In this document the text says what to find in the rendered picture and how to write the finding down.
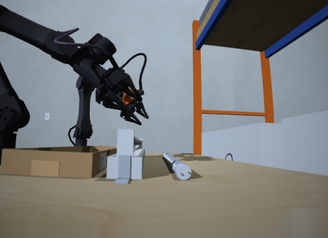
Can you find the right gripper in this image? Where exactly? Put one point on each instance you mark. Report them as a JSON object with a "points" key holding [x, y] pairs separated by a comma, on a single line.
{"points": [[108, 93]]}

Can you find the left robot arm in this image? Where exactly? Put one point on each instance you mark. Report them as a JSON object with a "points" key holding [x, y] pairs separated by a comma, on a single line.
{"points": [[83, 128]]}

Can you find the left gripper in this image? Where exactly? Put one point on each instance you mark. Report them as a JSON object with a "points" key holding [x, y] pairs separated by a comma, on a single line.
{"points": [[132, 104]]}

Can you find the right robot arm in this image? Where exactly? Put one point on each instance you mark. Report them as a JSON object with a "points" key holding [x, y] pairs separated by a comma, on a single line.
{"points": [[13, 112]]}

